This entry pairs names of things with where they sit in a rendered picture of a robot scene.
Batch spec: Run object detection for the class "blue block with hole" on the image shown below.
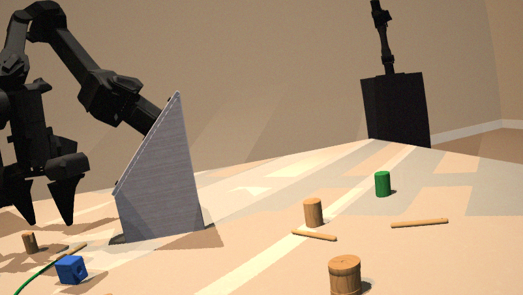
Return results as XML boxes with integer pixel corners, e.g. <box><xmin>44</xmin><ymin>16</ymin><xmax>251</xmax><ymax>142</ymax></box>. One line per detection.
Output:
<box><xmin>54</xmin><ymin>255</ymin><xmax>88</xmax><ymax>285</ymax></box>

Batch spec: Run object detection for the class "green cylinder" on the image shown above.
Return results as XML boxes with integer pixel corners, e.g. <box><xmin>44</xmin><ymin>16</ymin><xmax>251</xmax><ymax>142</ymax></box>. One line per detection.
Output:
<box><xmin>374</xmin><ymin>171</ymin><xmax>391</xmax><ymax>198</ymax></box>

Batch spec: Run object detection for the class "green string with wooden stick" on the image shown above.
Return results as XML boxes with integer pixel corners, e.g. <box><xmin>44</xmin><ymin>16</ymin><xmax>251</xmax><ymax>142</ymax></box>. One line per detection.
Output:
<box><xmin>14</xmin><ymin>242</ymin><xmax>87</xmax><ymax>295</ymax></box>

